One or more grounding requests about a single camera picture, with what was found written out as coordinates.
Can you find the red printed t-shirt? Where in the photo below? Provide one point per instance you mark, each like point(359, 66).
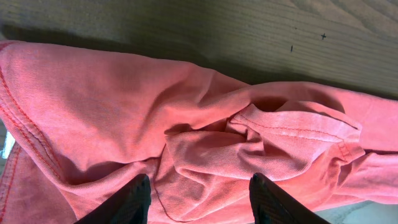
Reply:
point(86, 122)

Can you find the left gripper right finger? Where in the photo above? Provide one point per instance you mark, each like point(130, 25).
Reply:
point(272, 205)

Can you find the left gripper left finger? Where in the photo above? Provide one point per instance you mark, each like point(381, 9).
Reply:
point(129, 205)

